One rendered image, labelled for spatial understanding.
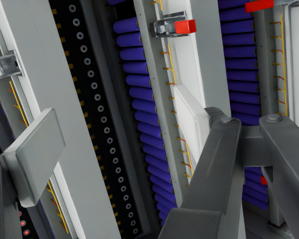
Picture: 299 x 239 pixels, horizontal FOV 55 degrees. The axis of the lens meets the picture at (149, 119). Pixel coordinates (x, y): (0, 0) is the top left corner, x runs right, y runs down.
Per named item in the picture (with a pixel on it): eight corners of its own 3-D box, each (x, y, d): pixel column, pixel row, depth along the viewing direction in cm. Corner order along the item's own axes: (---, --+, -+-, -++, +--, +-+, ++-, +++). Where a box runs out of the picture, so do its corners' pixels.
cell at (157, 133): (144, 119, 49) (168, 126, 44) (147, 128, 50) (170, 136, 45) (135, 123, 48) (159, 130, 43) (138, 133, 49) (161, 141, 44)
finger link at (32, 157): (36, 206, 14) (21, 209, 14) (66, 146, 20) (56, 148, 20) (16, 151, 13) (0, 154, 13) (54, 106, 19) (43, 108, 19)
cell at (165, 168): (152, 151, 51) (175, 160, 46) (154, 160, 52) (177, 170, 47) (144, 155, 50) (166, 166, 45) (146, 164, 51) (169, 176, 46)
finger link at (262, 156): (223, 145, 12) (295, 132, 12) (195, 108, 16) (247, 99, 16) (226, 177, 12) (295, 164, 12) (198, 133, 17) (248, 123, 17)
